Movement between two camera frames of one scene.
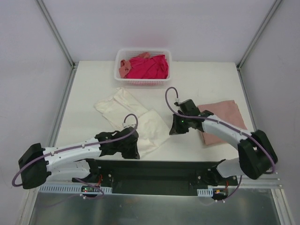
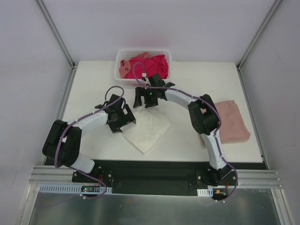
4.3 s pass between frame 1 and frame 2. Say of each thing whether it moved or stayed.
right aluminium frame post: stayed
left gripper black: moved
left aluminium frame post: stayed
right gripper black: moved
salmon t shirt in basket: stayed
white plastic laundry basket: stayed
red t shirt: stayed
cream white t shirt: moved
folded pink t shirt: stayed
